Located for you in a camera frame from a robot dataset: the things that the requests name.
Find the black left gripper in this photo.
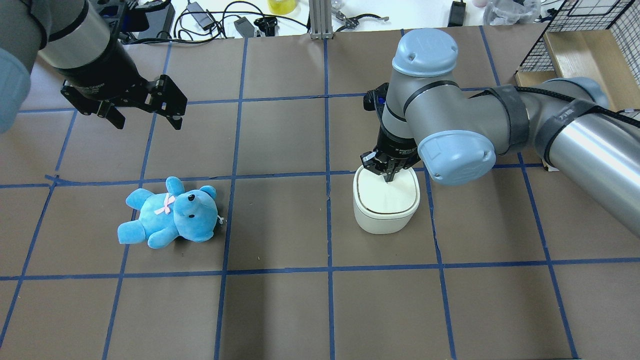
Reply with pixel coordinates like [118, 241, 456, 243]
[60, 39, 188, 131]

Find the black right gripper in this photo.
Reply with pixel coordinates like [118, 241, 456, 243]
[359, 127, 421, 183]

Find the white trash can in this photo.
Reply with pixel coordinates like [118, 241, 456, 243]
[352, 165, 421, 235]

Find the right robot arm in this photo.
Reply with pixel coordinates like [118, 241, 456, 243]
[352, 28, 640, 235]

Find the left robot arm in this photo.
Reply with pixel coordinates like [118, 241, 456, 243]
[0, 0, 188, 133]

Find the black power adapter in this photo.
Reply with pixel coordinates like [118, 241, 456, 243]
[186, 0, 215, 31]

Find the blue teddy bear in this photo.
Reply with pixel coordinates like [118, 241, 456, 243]
[117, 177, 224, 249]

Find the plastic bag with parts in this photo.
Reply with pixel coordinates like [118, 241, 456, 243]
[482, 0, 541, 27]

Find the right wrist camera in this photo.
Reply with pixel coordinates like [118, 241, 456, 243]
[362, 82, 389, 112]

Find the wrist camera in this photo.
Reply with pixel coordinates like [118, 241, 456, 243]
[89, 0, 176, 44]
[362, 82, 389, 112]

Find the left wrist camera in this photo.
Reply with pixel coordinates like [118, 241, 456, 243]
[89, 0, 176, 44]

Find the aluminium frame post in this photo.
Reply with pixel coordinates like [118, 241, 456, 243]
[308, 0, 334, 40]

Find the wire basket with wood box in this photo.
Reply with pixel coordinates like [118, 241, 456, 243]
[515, 0, 640, 119]

